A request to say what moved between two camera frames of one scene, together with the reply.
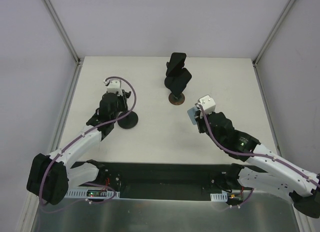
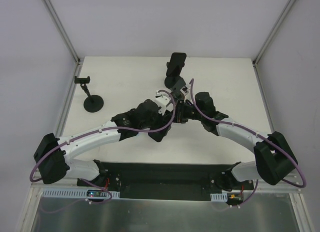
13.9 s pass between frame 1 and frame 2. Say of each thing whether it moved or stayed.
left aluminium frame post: stayed
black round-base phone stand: moved
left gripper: moved
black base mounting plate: stayed
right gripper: moved
